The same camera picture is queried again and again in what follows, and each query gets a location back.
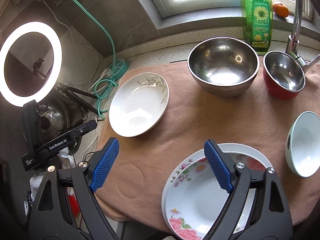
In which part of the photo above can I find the floral pink rimmed plate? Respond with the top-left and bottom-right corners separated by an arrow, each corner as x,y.
162,143 -> 272,239

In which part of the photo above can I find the teal cable reel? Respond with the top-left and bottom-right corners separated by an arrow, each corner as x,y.
108,59 -> 128,80

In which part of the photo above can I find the orange tangerine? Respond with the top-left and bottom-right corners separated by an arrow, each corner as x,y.
273,3 -> 290,18

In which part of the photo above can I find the chrome kitchen faucet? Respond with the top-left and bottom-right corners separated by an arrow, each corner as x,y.
285,0 -> 319,73

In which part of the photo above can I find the teal coiled cable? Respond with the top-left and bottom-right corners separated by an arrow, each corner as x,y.
56,0 -> 123,119

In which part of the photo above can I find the large stainless steel bowl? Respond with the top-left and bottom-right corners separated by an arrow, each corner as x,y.
187,37 -> 260,98

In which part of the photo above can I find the pale green ceramic bowl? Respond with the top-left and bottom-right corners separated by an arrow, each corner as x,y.
285,111 -> 319,178

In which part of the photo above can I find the pink towel mat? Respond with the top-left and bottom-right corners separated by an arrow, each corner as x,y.
95,62 -> 319,231

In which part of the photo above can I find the white ring light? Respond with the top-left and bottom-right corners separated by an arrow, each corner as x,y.
1,22 -> 62,107

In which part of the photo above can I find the black tripod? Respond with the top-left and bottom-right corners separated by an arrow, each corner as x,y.
56,82 -> 98,115

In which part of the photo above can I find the green dish soap bottle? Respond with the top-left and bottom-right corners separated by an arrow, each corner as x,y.
240,0 -> 273,54

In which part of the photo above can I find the red steel-lined small bowl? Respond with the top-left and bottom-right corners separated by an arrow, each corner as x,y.
263,51 -> 306,100

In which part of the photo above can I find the steel pot lid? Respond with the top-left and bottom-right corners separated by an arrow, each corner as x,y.
38,97 -> 70,142

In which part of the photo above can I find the white plate with leaf pattern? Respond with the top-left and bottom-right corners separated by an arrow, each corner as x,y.
108,73 -> 169,138

